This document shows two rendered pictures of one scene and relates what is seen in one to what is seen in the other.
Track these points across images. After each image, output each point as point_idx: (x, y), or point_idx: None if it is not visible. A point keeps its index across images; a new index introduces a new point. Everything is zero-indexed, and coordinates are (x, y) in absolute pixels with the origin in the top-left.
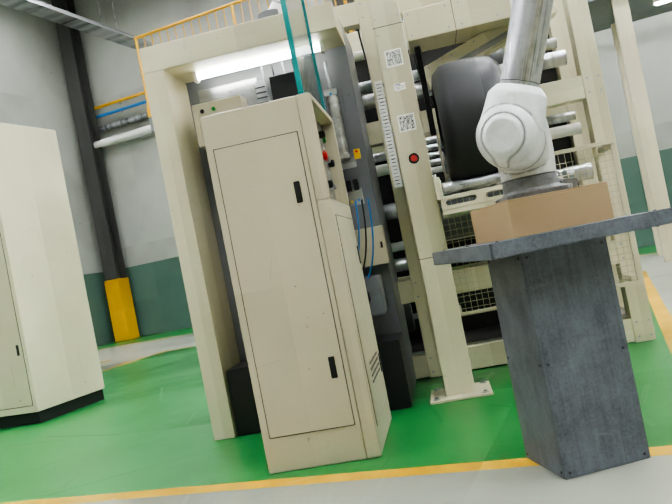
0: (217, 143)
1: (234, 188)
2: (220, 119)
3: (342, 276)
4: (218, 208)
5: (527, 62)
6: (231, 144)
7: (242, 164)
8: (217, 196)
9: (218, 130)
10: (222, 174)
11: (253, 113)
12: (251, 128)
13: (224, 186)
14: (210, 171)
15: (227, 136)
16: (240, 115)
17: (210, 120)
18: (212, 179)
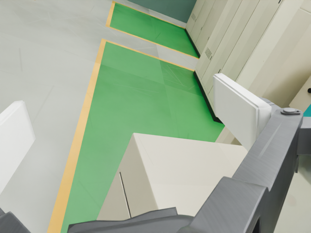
0: (123, 172)
1: (106, 220)
2: (135, 158)
3: None
4: (100, 211)
5: None
6: (125, 190)
7: (116, 217)
8: (103, 204)
9: (129, 164)
10: (110, 198)
11: (147, 199)
12: (137, 207)
13: (106, 207)
14: (112, 182)
15: (128, 180)
16: (142, 181)
17: (133, 147)
18: (109, 189)
